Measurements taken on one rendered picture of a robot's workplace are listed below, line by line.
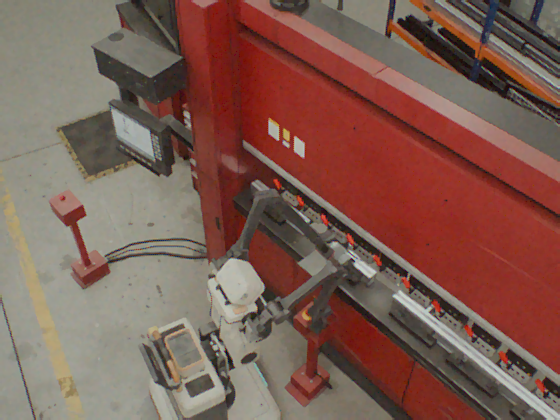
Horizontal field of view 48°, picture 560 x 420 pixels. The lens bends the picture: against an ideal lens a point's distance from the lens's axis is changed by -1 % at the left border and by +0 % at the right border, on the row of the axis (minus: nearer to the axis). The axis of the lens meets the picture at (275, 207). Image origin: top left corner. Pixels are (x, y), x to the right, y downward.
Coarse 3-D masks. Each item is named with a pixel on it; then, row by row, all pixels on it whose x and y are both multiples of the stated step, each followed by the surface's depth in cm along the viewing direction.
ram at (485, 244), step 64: (256, 64) 338; (256, 128) 372; (320, 128) 323; (384, 128) 286; (320, 192) 354; (384, 192) 310; (448, 192) 275; (512, 192) 256; (448, 256) 297; (512, 256) 265; (512, 320) 285
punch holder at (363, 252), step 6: (354, 234) 349; (354, 240) 352; (360, 240) 347; (366, 240) 343; (360, 246) 350; (366, 246) 346; (372, 246) 341; (354, 252) 357; (360, 252) 353; (366, 252) 348; (372, 252) 344; (378, 252) 351; (366, 258) 351; (372, 258) 348
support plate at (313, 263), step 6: (330, 246) 374; (306, 258) 368; (312, 258) 368; (318, 258) 368; (324, 258) 368; (336, 258) 368; (342, 258) 368; (348, 258) 368; (300, 264) 365; (306, 264) 365; (312, 264) 365; (318, 264) 365; (324, 264) 365; (342, 264) 365; (306, 270) 362; (312, 270) 362; (318, 270) 362; (312, 276) 360
